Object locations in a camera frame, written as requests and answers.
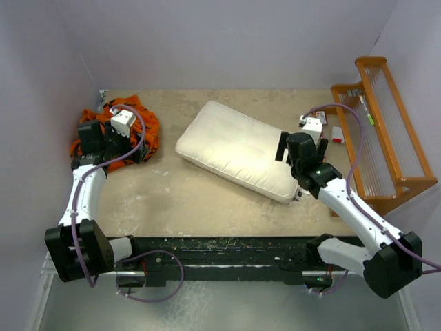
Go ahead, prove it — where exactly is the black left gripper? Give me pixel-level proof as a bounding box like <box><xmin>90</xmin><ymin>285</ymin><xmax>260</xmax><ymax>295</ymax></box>
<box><xmin>100</xmin><ymin>121</ymin><xmax>148</xmax><ymax>163</ymax></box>

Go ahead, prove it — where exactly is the orange patterned pillowcase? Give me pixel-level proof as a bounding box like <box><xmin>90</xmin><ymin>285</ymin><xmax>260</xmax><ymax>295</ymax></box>
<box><xmin>70</xmin><ymin>95</ymin><xmax>160</xmax><ymax>174</ymax></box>

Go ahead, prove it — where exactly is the white pillow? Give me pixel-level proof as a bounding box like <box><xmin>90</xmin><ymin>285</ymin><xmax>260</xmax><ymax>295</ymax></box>
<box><xmin>175</xmin><ymin>101</ymin><xmax>300</xmax><ymax>204</ymax></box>

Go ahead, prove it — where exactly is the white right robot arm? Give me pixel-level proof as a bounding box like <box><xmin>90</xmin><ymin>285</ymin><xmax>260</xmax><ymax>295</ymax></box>
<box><xmin>275</xmin><ymin>132</ymin><xmax>422</xmax><ymax>299</ymax></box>

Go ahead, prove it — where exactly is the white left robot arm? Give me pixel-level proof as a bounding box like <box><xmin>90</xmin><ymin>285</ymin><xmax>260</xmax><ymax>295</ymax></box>
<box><xmin>44</xmin><ymin>119</ymin><xmax>149</xmax><ymax>287</ymax></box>

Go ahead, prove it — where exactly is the white red label card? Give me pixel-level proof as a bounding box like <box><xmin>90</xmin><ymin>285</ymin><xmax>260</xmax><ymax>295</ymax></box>
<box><xmin>314</xmin><ymin>110</ymin><xmax>327</xmax><ymax>126</ymax></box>

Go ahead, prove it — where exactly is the white red small box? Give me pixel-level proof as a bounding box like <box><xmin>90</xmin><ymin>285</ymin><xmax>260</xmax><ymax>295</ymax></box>
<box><xmin>331</xmin><ymin>126</ymin><xmax>345</xmax><ymax>144</ymax></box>

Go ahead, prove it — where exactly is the green tipped white pen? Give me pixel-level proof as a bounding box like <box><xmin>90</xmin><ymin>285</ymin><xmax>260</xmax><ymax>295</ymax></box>
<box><xmin>358</xmin><ymin>95</ymin><xmax>375</xmax><ymax>126</ymax></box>

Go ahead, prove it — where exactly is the grey small clip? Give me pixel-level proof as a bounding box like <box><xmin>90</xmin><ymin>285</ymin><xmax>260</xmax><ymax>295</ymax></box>
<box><xmin>347</xmin><ymin>88</ymin><xmax>362</xmax><ymax>97</ymax></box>

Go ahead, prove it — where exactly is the orange wooden tiered rack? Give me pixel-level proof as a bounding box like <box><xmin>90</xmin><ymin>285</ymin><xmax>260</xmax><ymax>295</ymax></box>
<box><xmin>323</xmin><ymin>56</ymin><xmax>438</xmax><ymax>216</ymax></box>

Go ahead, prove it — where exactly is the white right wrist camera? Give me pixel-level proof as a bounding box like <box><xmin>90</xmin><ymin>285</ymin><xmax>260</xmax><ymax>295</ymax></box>
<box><xmin>299</xmin><ymin>115</ymin><xmax>323</xmax><ymax>144</ymax></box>

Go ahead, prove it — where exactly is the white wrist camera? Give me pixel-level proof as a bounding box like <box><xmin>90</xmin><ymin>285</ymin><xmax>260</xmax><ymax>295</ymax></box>
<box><xmin>299</xmin><ymin>115</ymin><xmax>323</xmax><ymax>144</ymax></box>
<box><xmin>110</xmin><ymin>108</ymin><xmax>136</xmax><ymax>138</ymax></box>

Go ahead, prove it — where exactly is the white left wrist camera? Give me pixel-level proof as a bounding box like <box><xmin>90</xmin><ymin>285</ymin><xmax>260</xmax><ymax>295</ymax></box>
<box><xmin>110</xmin><ymin>108</ymin><xmax>136</xmax><ymax>138</ymax></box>

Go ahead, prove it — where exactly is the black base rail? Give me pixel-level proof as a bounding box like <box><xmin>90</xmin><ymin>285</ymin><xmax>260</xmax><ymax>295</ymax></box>
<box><xmin>114</xmin><ymin>237</ymin><xmax>341</xmax><ymax>287</ymax></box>

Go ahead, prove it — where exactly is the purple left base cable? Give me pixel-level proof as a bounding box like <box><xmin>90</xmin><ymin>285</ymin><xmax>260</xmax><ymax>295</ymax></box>
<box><xmin>115</xmin><ymin>250</ymin><xmax>185</xmax><ymax>304</ymax></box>

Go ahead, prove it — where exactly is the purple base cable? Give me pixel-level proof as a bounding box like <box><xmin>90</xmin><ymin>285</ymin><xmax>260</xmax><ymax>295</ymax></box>
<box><xmin>115</xmin><ymin>250</ymin><xmax>185</xmax><ymax>304</ymax></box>
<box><xmin>305</xmin><ymin>268</ymin><xmax>351</xmax><ymax>297</ymax></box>

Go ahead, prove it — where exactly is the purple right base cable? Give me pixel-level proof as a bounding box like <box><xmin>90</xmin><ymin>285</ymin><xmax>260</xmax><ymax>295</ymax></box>
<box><xmin>305</xmin><ymin>268</ymin><xmax>351</xmax><ymax>297</ymax></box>

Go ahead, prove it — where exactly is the aluminium frame rail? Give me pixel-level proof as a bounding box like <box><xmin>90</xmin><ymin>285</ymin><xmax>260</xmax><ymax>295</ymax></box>
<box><xmin>28</xmin><ymin>263</ymin><xmax>422</xmax><ymax>330</ymax></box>

